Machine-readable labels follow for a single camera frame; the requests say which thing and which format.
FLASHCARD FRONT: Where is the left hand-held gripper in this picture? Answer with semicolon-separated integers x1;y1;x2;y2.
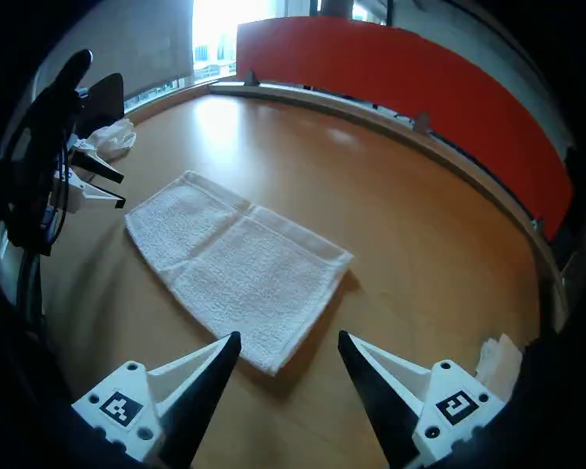
0;48;128;256

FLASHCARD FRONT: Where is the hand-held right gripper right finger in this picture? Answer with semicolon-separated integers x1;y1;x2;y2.
338;330;506;467

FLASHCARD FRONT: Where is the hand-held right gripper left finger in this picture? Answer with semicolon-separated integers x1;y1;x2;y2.
71;331;242;469

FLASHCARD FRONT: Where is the white towel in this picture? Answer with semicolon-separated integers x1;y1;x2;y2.
124;170;355;378

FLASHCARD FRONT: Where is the heap of white towels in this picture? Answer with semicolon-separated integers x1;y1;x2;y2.
84;118;138;160

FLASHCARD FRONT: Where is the stack of white towels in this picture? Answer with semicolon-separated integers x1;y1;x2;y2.
476;333;524;403

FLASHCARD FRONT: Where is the red desk screen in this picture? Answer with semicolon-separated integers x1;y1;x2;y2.
209;15;575;280

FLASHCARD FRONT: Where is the black cable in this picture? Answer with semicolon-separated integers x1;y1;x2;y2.
41;141;72;245

